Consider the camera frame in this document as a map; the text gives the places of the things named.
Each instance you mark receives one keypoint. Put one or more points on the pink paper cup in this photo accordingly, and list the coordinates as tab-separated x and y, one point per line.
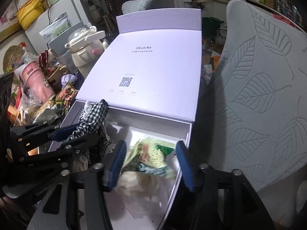
36	81

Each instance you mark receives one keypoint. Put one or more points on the green printed packet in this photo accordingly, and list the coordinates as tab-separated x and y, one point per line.
148	155

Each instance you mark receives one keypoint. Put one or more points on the green white pouch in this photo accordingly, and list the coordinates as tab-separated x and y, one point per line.
56	30

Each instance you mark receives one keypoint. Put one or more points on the round woven mat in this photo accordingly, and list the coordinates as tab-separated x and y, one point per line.
13	57

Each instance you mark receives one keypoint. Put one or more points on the purple wrapped candy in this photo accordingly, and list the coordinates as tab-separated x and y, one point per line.
68	80

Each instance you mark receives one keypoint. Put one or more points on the beige mug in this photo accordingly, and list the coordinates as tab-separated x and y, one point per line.
56	76

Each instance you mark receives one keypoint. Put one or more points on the white gift box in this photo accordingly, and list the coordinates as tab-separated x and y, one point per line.
148	64

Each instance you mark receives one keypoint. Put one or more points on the red scissors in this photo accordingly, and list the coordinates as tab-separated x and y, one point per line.
43	58

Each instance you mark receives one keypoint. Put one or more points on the cream kettle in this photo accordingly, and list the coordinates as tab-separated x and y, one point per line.
84	52

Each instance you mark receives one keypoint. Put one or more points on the colourful snack wrapper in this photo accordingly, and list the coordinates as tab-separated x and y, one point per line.
67	94

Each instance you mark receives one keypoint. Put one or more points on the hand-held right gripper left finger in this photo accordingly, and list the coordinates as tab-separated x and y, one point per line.
116	166

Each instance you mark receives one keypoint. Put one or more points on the black white checked cloth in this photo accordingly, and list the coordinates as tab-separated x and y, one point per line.
93	117

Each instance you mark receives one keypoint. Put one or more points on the silver snack bag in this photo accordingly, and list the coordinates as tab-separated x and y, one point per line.
48	113

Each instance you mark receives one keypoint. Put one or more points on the yellow pot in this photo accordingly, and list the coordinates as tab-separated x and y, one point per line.
31	12

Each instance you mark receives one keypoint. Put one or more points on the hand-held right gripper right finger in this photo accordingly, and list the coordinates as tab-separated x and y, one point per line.
186	166

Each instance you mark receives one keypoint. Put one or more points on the white fridge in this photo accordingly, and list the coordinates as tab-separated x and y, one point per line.
72	7

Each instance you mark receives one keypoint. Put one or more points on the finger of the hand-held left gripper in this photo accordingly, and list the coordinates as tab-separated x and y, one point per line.
79	143
63	131

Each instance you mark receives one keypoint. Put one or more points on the framed picture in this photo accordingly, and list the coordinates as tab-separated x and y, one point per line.
7	21

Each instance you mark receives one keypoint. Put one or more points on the chair with leaf-pattern cover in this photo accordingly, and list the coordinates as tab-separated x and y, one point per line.
141	2
259	88

